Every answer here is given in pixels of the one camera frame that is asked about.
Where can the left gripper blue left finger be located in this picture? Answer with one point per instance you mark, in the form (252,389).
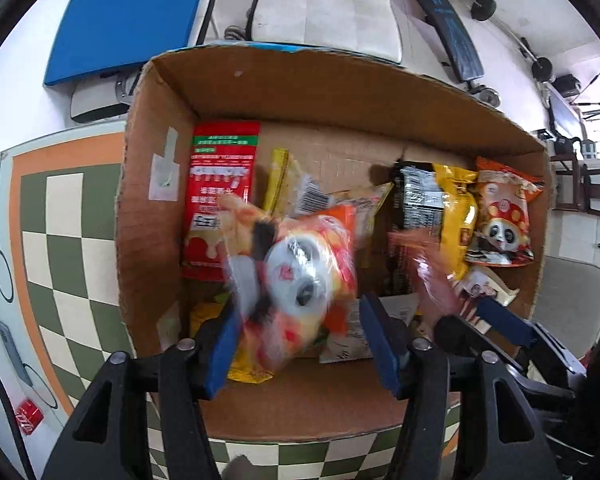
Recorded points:
(192,371)

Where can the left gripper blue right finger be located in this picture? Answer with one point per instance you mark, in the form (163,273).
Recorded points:
(416,371)

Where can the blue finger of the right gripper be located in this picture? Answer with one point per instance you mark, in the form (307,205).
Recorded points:
(508,324)
(457,337)

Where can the white chocolate stick packet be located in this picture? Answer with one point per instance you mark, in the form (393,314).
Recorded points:
(481,281)

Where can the brown snack packet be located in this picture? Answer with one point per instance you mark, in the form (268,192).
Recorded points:
(427,270)

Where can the orange panda snack bag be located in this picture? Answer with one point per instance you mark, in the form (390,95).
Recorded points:
(501,235)

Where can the large yellow black snack bag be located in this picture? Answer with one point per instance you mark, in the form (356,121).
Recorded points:
(436,199)

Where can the red green snack packet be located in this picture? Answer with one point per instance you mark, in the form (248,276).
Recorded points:
(221,162)

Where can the grey office chair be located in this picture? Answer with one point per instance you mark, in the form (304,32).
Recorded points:
(568,303)

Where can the dark wooden chair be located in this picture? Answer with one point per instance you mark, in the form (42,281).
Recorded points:
(577,184)

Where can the open cardboard milk box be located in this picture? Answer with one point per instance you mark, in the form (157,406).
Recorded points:
(347,120)

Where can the red soda can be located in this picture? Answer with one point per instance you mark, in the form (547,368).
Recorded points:
(28,416)

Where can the blue smartphone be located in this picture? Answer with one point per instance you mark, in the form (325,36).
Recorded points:
(13,354)

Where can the long barbell on floor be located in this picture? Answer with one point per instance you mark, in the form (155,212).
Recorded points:
(542,70)

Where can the white padded chair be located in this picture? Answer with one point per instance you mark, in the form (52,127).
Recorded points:
(363,26)

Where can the white chair with blue cushion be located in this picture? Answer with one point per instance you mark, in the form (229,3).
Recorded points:
(110,94)

